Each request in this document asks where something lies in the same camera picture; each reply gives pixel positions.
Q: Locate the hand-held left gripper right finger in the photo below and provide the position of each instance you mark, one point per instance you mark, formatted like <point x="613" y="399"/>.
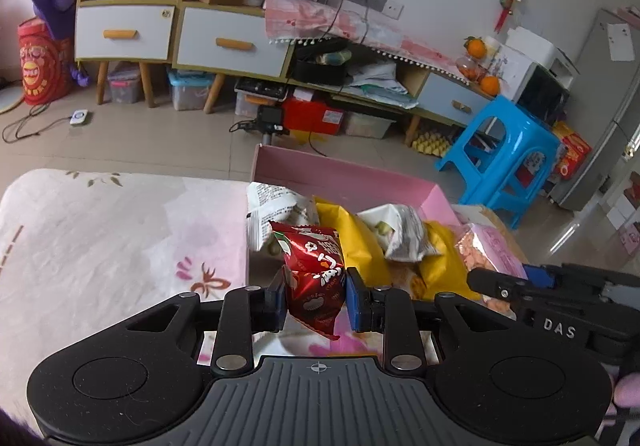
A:
<point x="356" y="301"/>

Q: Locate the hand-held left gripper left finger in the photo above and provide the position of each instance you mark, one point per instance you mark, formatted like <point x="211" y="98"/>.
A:
<point x="276" y="301"/>

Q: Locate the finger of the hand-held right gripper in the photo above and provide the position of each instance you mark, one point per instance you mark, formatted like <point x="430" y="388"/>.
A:
<point x="542" y="276"/>
<point x="492" y="283"/>

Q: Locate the pink snack packet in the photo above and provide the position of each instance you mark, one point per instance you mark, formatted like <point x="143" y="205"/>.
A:
<point x="480" y="246"/>

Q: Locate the red snack packet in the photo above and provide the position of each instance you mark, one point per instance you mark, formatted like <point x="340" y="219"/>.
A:
<point x="310" y="276"/>

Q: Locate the yellow snack packet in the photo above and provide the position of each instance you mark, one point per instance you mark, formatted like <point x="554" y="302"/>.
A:
<point x="440" y="266"/>
<point x="350" y="236"/>

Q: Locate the striped snack packet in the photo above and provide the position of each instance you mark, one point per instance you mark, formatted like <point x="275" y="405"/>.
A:
<point x="405" y="231"/>

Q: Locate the white printed snack packet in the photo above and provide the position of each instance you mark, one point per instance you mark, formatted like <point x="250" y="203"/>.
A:
<point x="270" y="206"/>

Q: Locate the pink cardboard box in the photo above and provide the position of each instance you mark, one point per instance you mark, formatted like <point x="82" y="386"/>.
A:
<point x="325" y="176"/>

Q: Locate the person's right forearm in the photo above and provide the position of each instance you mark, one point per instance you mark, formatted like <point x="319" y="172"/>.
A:
<point x="627" y="391"/>

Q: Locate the red yellow cardboard box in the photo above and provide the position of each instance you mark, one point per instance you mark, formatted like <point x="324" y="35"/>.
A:
<point x="572" y="151"/>

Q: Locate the yellow egg tray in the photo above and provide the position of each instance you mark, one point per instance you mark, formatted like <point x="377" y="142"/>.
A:
<point x="434" y="141"/>

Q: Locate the blue plastic stool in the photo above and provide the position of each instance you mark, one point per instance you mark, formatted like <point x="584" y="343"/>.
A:
<point x="505" y="116"/>

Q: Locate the clear plastic storage box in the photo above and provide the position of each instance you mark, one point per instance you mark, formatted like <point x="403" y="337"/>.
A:
<point x="125" y="86"/>
<point x="367" y="125"/>

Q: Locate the small black monitor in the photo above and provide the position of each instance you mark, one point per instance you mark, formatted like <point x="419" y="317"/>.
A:
<point x="272" y="118"/>

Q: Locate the grey refrigerator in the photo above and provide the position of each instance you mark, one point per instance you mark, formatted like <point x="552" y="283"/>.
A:
<point x="600" y="101"/>

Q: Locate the white microwave oven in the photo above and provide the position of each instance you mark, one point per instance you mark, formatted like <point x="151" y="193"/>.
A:
<point x="545" y="91"/>

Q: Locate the floral blanket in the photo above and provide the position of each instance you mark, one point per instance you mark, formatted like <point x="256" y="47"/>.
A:
<point x="100" y="236"/>

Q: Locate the flat black device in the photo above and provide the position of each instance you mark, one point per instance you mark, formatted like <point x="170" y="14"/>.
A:
<point x="260" y="87"/>

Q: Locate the glass jar of oranges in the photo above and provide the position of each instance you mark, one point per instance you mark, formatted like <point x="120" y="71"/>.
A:
<point x="469" y="68"/>

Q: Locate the short wooden cabinet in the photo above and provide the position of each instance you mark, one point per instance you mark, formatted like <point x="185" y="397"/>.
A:
<point x="214" y="93"/>

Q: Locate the pile of papers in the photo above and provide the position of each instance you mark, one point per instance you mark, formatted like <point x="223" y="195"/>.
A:
<point x="380" y="83"/>

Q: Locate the blue lid storage box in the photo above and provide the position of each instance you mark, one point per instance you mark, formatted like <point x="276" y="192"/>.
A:
<point x="190" y="91"/>

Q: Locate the white printer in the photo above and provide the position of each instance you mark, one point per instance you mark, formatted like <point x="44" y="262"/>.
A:
<point x="530" y="46"/>

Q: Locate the black bag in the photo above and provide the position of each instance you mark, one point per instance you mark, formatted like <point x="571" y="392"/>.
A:
<point x="315" y="71"/>

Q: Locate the orange with leaves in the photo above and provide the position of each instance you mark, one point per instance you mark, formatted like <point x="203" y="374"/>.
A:
<point x="475" y="47"/>

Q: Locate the white charger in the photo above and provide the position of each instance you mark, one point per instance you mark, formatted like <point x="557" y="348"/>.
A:
<point x="79" y="118"/>

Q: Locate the pink floral cloth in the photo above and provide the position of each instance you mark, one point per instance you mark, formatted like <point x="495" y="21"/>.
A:
<point x="310" y="18"/>

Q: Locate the red printed bag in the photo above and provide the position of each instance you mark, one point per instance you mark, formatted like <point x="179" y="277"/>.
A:
<point x="40" y="66"/>

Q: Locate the round white base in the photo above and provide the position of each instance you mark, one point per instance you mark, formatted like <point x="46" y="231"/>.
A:
<point x="9" y="98"/>

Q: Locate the white wall socket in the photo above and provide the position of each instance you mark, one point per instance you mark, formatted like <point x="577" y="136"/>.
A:
<point x="394" y="8"/>

